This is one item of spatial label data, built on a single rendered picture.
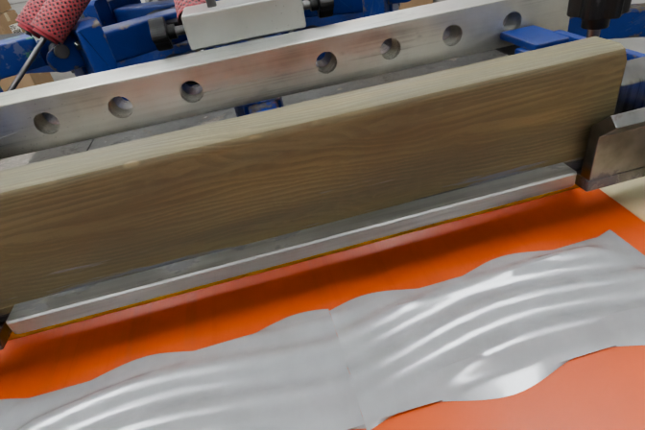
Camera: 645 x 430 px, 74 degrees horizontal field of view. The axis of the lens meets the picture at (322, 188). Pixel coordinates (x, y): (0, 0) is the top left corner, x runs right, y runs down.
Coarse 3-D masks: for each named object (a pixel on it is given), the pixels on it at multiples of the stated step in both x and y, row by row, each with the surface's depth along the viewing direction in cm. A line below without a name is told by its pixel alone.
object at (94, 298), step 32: (448, 192) 25; (480, 192) 25; (512, 192) 25; (544, 192) 25; (352, 224) 24; (384, 224) 24; (416, 224) 24; (224, 256) 23; (256, 256) 23; (288, 256) 23; (96, 288) 23; (128, 288) 22; (160, 288) 23; (32, 320) 22; (64, 320) 22
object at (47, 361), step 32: (224, 288) 27; (256, 288) 27; (288, 288) 26; (320, 288) 26; (96, 320) 26; (128, 320) 26; (160, 320) 26; (192, 320) 25; (224, 320) 25; (256, 320) 24; (0, 352) 25; (32, 352) 25; (64, 352) 25; (96, 352) 24; (128, 352) 24; (160, 352) 24; (0, 384) 23; (32, 384) 23; (64, 384) 23
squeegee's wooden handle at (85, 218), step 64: (512, 64) 23; (576, 64) 23; (192, 128) 22; (256, 128) 21; (320, 128) 21; (384, 128) 22; (448, 128) 23; (512, 128) 24; (576, 128) 25; (0, 192) 20; (64, 192) 20; (128, 192) 21; (192, 192) 22; (256, 192) 22; (320, 192) 23; (384, 192) 24; (0, 256) 21; (64, 256) 22; (128, 256) 23; (192, 256) 24; (0, 320) 23
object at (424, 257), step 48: (576, 192) 30; (384, 240) 29; (432, 240) 28; (480, 240) 27; (528, 240) 27; (576, 240) 26; (336, 288) 26; (384, 288) 25; (576, 384) 19; (624, 384) 18
